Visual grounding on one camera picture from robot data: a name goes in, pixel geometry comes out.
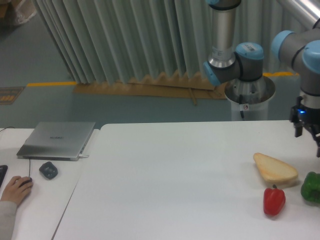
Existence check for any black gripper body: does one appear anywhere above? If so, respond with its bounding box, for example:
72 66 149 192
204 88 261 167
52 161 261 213
289 96 320 140

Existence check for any grey-green folding curtain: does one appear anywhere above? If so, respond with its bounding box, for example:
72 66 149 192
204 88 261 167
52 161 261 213
31 0 320 84

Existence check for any black mouse cable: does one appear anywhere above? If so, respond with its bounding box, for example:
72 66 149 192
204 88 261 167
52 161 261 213
0 126 35 178

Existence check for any white usb plug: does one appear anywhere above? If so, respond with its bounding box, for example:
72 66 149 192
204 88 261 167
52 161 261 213
78 154 89 159

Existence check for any black keyboard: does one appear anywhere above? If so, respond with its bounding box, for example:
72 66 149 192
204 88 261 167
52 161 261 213
0 165 8 187

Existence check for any green bell pepper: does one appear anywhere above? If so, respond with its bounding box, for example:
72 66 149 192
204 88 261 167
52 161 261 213
300 171 320 203

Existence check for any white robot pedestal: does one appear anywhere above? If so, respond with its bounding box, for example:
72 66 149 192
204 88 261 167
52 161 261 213
224 76 276 121

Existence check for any brown cardboard sheet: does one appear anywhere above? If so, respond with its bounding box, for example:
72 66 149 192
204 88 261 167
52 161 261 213
73 71 226 106

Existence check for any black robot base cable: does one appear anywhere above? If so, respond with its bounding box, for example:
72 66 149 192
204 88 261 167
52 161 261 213
238 94 246 122

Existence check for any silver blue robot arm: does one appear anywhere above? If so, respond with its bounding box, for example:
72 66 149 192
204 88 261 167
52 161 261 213
203 0 320 142

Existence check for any person's bare hand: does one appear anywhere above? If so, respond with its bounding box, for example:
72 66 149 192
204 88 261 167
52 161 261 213
0 176 34 207

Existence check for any silver closed laptop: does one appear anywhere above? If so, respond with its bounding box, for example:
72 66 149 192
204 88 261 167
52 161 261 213
16 121 96 161

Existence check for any black computer mouse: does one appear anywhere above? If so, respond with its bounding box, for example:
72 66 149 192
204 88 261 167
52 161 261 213
19 177 33 188

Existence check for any red bell pepper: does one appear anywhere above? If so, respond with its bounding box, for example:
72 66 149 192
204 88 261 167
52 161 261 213
263 184 286 216

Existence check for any grey sleeved forearm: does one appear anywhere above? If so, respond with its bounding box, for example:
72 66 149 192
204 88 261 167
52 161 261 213
0 201 17 240

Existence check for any dark grey earbuds case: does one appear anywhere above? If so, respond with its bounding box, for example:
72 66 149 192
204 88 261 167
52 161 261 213
39 161 59 180

